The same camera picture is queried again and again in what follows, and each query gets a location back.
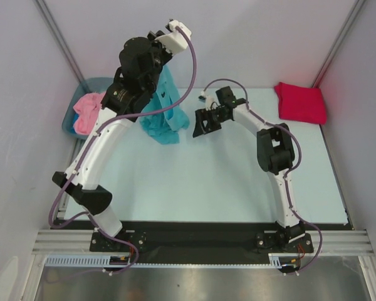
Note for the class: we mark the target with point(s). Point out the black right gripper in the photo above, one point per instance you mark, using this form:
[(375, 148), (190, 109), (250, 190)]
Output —
[(209, 118)]

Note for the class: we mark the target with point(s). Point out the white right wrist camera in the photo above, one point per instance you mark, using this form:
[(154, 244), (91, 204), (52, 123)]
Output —
[(208, 101)]

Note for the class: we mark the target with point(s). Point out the pink t-shirt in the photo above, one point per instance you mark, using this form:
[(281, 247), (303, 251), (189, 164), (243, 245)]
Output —
[(87, 108)]

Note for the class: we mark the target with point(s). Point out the blue t-shirt in basket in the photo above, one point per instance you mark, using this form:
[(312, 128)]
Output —
[(75, 118)]

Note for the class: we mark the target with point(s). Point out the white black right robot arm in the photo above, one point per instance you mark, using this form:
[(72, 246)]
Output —
[(274, 151)]

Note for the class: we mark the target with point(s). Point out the aluminium corner post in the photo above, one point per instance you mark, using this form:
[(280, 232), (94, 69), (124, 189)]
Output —
[(55, 31), (339, 41)]

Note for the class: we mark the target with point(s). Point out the aluminium front rail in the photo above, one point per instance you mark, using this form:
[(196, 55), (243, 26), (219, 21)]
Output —
[(334, 243)]

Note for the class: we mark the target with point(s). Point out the right aluminium corner post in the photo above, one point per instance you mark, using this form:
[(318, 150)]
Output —
[(339, 41)]

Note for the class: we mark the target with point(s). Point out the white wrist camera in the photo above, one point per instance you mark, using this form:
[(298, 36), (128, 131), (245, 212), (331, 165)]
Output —
[(175, 41), (208, 101)]

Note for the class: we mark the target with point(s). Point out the grey-blue plastic basket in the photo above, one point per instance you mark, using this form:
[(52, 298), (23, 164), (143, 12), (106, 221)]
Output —
[(90, 85)]

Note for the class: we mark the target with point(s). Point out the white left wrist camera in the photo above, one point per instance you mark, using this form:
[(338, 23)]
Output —
[(175, 41)]

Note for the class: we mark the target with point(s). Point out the left aluminium corner post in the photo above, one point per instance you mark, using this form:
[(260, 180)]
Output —
[(55, 31)]

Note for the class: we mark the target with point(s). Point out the folded red t-shirt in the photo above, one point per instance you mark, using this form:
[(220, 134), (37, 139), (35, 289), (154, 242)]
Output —
[(300, 104)]

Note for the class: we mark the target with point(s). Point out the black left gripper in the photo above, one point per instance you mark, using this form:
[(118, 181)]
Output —
[(167, 54)]

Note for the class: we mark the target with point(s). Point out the white slotted cable duct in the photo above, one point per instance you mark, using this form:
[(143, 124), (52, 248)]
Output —
[(107, 261)]

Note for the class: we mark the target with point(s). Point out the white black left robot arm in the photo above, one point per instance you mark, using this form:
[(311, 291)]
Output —
[(141, 62)]

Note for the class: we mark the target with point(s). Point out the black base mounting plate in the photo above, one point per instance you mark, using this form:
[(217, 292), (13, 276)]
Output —
[(257, 237)]

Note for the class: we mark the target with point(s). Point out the teal t-shirt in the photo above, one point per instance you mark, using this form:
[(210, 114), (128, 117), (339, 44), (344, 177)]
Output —
[(164, 127)]

